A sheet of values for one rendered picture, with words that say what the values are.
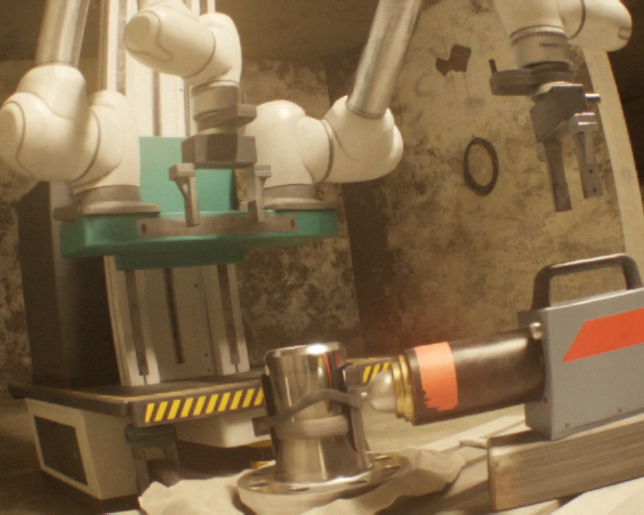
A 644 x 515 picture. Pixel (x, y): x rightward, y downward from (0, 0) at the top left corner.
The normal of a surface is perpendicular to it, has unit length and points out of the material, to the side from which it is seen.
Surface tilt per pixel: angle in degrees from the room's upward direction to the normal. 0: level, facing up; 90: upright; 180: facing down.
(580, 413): 90
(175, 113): 90
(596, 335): 90
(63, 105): 94
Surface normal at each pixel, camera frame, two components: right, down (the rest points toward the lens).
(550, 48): 0.01, -0.08
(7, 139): -0.40, 0.07
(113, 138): 0.89, -0.14
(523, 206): -0.81, 0.07
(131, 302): 0.67, -0.15
